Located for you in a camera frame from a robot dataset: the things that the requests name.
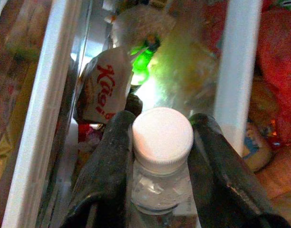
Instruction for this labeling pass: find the white packet with red lettering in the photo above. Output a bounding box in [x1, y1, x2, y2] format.
[76, 46, 135, 124]

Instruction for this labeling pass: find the green glass bottle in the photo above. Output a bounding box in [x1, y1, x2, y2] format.
[130, 34, 161, 86]

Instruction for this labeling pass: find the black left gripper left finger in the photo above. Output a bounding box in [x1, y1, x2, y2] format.
[62, 110, 137, 228]

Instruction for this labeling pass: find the yellow blue printed packet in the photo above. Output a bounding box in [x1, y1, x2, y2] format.
[242, 118, 272, 172]

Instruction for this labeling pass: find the white fridge shelf rail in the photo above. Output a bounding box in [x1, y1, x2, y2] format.
[215, 0, 263, 158]
[1, 0, 82, 228]

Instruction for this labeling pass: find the clear bottle with white cap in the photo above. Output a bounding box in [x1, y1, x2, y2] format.
[130, 107, 199, 216]

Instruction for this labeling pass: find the red plastic bag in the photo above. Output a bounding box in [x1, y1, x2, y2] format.
[254, 0, 291, 146]

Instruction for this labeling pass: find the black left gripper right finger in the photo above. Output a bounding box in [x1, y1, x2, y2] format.
[187, 113, 291, 228]

